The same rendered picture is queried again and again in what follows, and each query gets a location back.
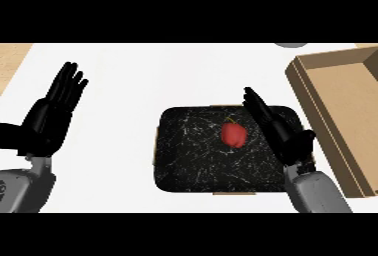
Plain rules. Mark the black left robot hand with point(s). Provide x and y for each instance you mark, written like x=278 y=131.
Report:
x=49 y=116

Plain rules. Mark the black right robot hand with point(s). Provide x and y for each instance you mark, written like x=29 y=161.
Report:
x=282 y=133

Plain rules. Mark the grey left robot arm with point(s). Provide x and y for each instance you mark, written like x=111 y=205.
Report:
x=27 y=183

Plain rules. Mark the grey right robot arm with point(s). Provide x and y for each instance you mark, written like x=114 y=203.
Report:
x=312 y=190

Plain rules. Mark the red bell pepper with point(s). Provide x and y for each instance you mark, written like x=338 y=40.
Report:
x=233 y=134

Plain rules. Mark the brown cardboard box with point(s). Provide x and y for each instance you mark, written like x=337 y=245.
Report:
x=340 y=113

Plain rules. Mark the black marbled tray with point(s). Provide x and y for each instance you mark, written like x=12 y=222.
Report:
x=196 y=160

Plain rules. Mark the grey round object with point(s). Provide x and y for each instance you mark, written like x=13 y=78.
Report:
x=289 y=44

